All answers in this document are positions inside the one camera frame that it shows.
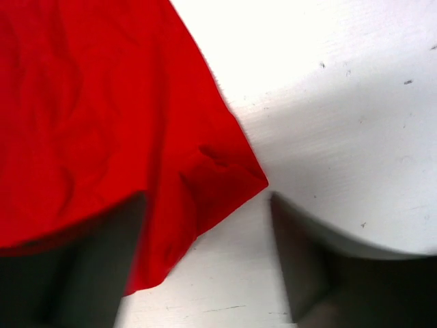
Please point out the red t shirt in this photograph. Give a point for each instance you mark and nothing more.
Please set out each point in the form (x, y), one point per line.
(104, 99)

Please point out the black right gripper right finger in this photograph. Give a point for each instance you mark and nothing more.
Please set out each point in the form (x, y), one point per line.
(332, 279)

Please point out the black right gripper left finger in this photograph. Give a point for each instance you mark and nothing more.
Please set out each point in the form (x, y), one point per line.
(74, 278)

